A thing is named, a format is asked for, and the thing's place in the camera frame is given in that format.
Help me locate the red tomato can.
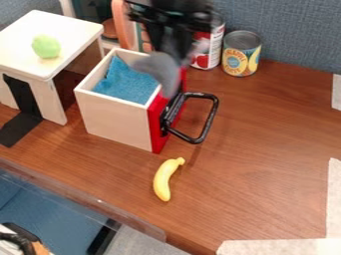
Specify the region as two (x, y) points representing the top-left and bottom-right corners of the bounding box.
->
(188, 13), (227, 71)

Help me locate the yellow toy banana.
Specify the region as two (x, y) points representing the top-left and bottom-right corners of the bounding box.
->
(152, 156), (187, 203)

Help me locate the grey teddy bear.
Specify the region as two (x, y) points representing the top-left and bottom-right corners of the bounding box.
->
(132, 32), (200, 100)

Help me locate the blue cloth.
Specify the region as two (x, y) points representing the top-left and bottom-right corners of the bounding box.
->
(90, 55), (162, 106)

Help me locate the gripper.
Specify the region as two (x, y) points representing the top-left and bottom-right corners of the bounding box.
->
(125, 0), (216, 58)

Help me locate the green toy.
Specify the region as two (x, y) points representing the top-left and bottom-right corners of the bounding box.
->
(30, 34), (63, 60)

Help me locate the yellow pineapple can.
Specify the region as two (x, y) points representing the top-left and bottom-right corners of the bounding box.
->
(220, 29), (264, 79)

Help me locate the drawer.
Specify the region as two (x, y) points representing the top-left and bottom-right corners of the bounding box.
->
(73, 47), (221, 155)

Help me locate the cabinet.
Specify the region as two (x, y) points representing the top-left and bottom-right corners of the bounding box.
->
(0, 9), (107, 127)

